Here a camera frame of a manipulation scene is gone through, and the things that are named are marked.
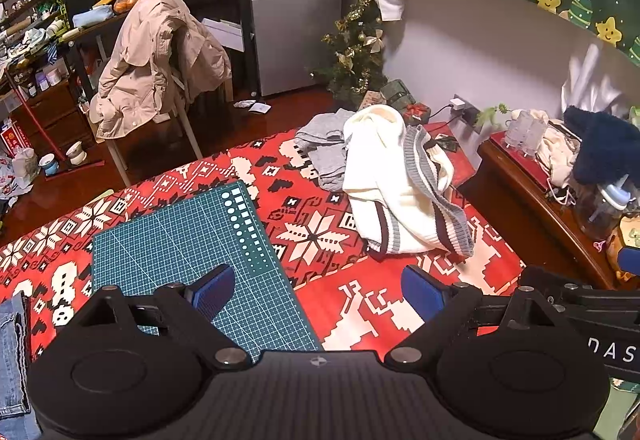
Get green cutting mat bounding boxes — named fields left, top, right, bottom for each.
left=91, top=179, right=326, bottom=353

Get red patterned blanket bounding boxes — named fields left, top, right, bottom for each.
left=0, top=120, right=531, bottom=361

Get wooden nightstand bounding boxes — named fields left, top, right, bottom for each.
left=457, top=130, right=640, bottom=291

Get grey garment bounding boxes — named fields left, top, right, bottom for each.
left=294, top=109, right=361, bottom=193

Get white paper scraps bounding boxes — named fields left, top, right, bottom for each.
left=234, top=99, right=272, bottom=115

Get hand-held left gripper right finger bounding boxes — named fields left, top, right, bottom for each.
left=385, top=265, right=563, bottom=367

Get beige jacket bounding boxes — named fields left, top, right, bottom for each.
left=89, top=0, right=233, bottom=141

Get small green plant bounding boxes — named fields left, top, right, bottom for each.
left=476, top=103, right=511, bottom=127

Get tan patterned gift box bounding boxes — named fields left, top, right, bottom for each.
left=360, top=90, right=388, bottom=111

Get white knit vest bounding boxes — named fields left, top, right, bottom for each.
left=342, top=104, right=476, bottom=262

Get white plastic bag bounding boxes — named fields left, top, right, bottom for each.
left=560, top=43, right=632, bottom=121

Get clear bottle blue lid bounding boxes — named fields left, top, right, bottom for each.
left=575, top=175, right=640, bottom=242

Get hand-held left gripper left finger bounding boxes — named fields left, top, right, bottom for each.
left=75, top=265, right=253, bottom=367

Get white chair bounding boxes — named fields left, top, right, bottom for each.
left=102, top=28, right=206, bottom=188

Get grey refrigerator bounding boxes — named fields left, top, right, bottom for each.
left=227, top=0, right=346, bottom=98

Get wooden drawer cabinet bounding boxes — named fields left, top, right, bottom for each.
left=0, top=78, right=96, bottom=156

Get white wall charger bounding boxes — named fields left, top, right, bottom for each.
left=449, top=94, right=482, bottom=123

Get green gift box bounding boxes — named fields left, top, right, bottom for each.
left=381, top=79, right=416, bottom=108

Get pile of plastic bags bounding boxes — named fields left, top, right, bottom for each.
left=0, top=140, right=41, bottom=201

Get small Christmas tree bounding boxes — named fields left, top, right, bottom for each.
left=310, top=0, right=391, bottom=101

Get dark blue plush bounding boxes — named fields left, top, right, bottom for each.
left=562, top=105, right=640, bottom=188

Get red handled broom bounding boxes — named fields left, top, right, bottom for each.
left=2, top=65, right=107, bottom=182

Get blue jeans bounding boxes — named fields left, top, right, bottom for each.
left=0, top=293, right=43, bottom=440

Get black desk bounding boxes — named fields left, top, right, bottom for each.
left=60, top=0, right=261, bottom=104

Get clear plastic holder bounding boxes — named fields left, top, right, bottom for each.
left=502, top=109, right=548, bottom=153

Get red gift box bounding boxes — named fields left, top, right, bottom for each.
left=402, top=103, right=432, bottom=126

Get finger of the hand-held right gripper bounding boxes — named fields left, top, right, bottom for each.
left=520, top=265, right=640, bottom=316

